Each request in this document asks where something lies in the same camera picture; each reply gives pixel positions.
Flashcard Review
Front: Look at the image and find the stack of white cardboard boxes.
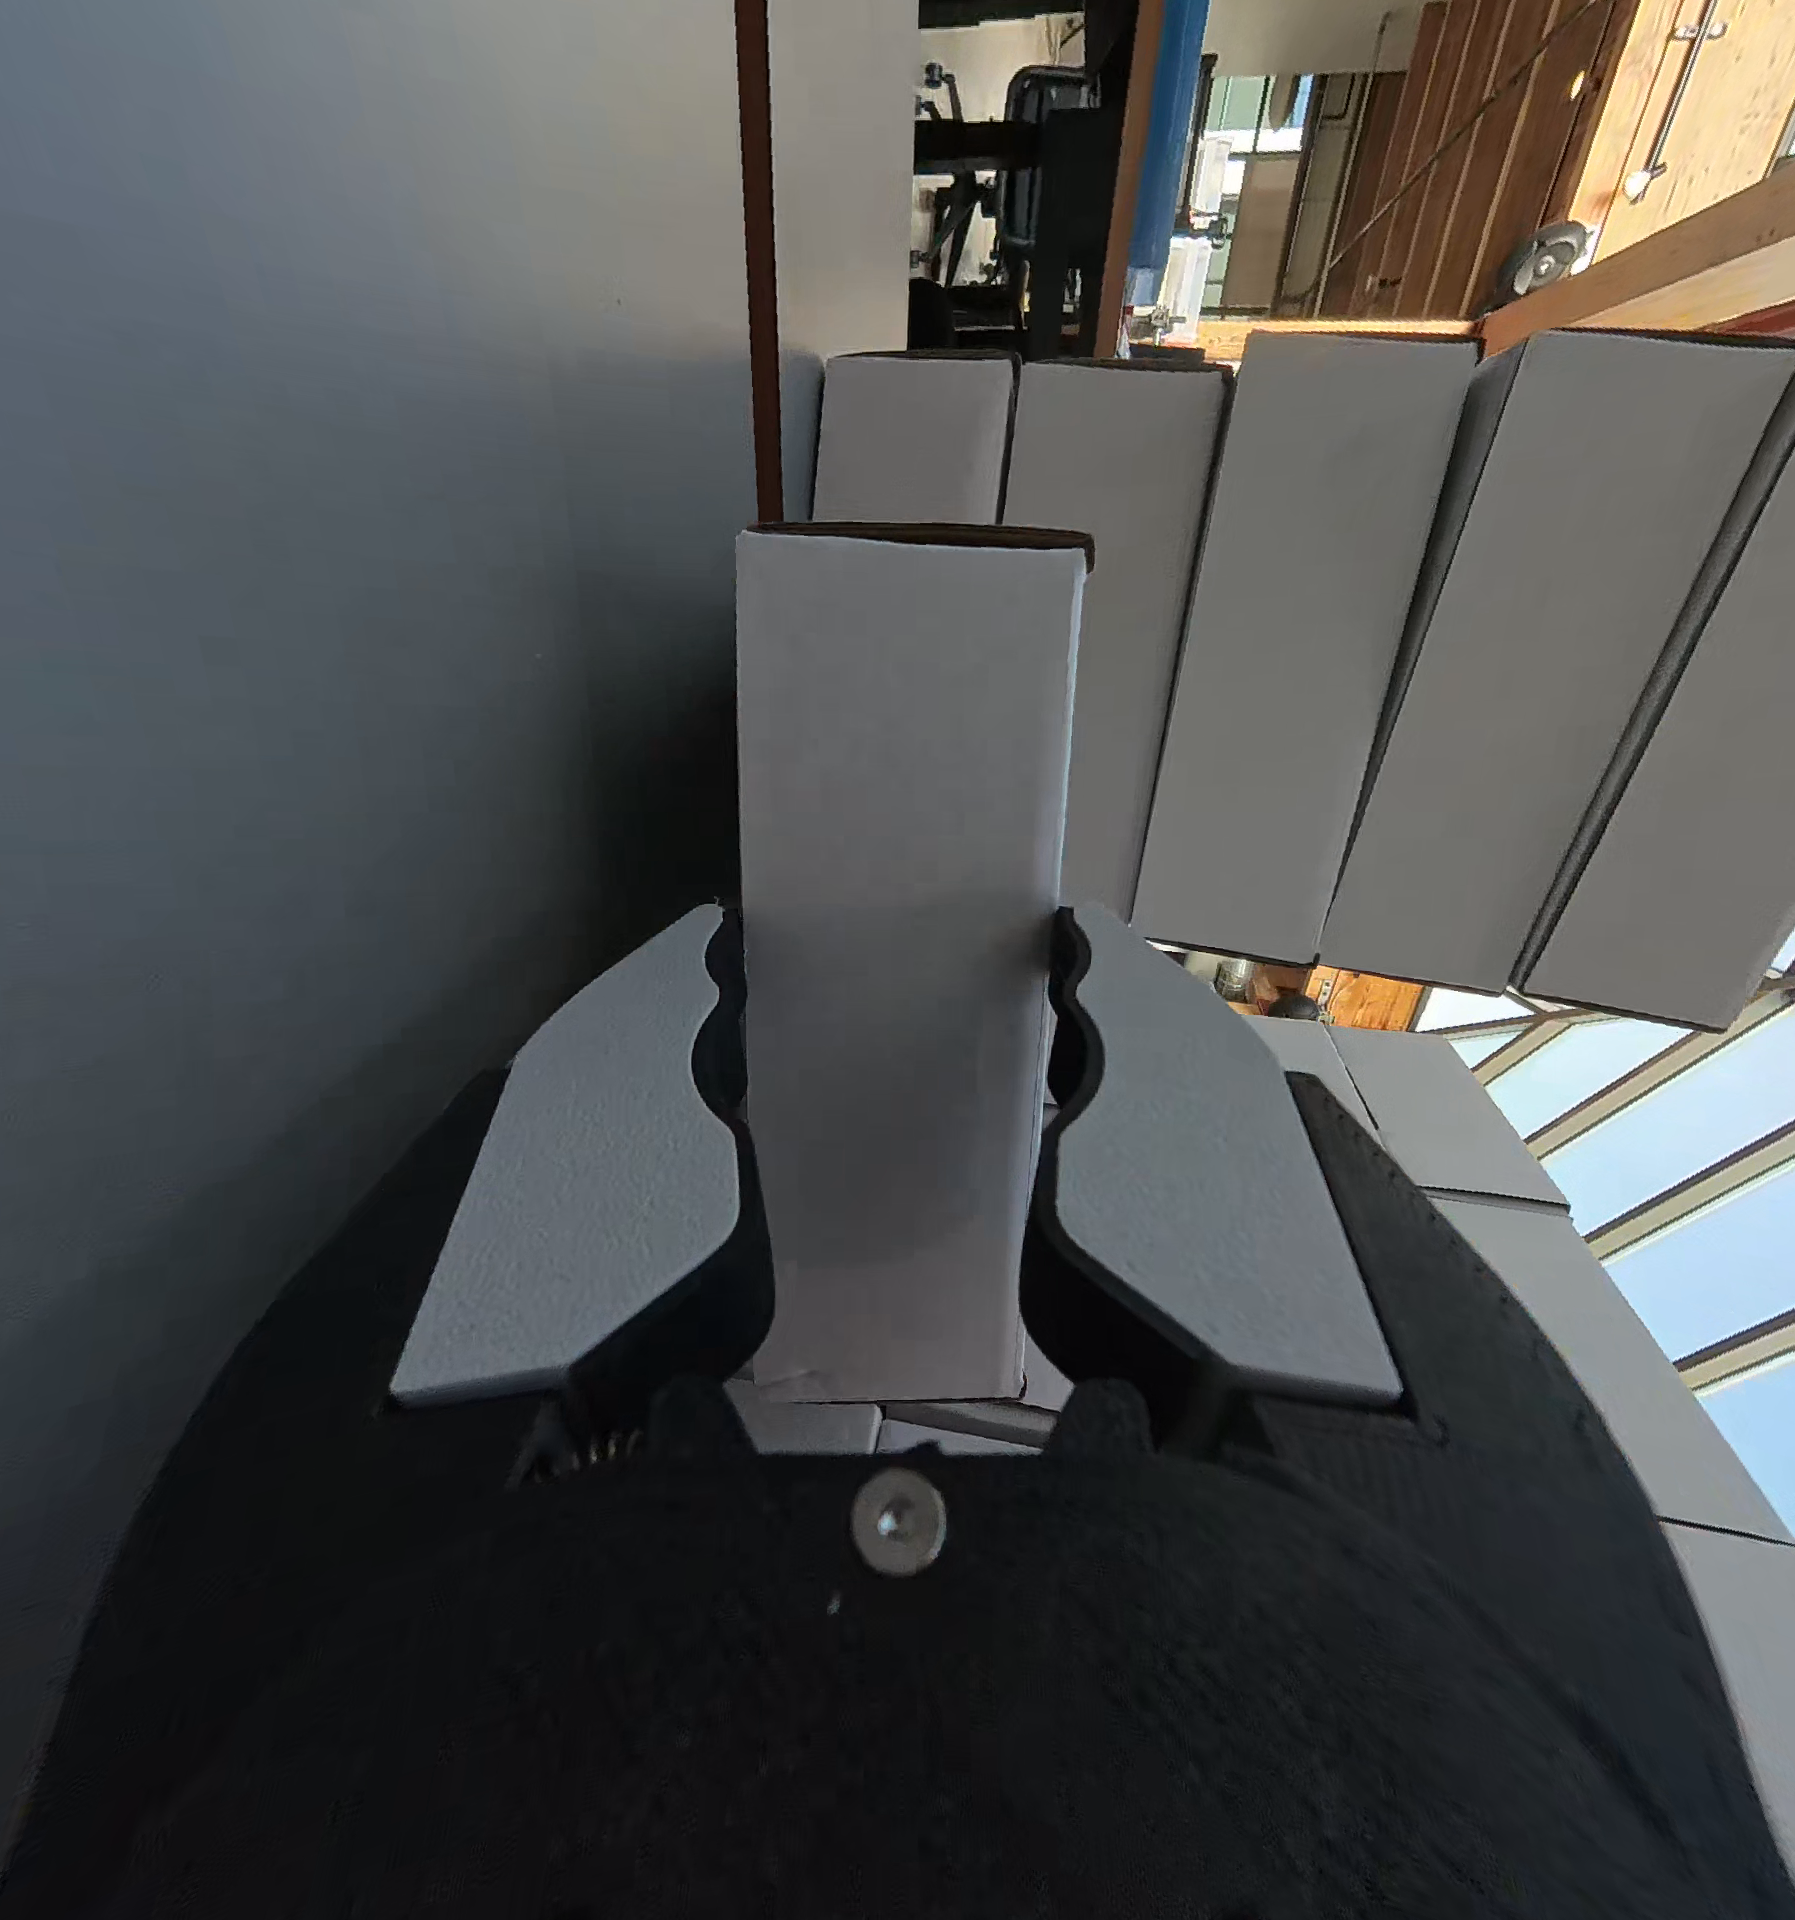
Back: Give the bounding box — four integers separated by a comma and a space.
811, 323, 1795, 1035

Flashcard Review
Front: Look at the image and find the round grey ceiling fixture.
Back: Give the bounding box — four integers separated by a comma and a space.
1498, 216, 1592, 306

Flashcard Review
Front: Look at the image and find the black exercise machine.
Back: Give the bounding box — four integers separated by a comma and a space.
912, 0, 1139, 360

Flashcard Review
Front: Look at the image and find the row of white cardboard boxes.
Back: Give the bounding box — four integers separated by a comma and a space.
723, 1012, 1795, 1920

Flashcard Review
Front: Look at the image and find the white corrugated mailer box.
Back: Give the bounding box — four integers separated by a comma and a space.
731, 522, 1100, 1406

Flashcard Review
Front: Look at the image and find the metal door handle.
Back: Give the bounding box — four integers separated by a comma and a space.
1621, 0, 1732, 205

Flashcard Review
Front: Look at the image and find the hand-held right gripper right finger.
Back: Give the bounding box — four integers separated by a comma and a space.
1026, 903, 1407, 1450

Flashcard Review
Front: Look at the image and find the blue pillar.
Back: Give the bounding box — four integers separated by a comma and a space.
1127, 0, 1215, 324

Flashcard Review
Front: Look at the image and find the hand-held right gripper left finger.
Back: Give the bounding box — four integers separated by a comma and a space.
385, 899, 778, 1415

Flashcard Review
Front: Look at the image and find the skylight window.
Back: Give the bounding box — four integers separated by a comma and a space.
1415, 848, 1795, 1554

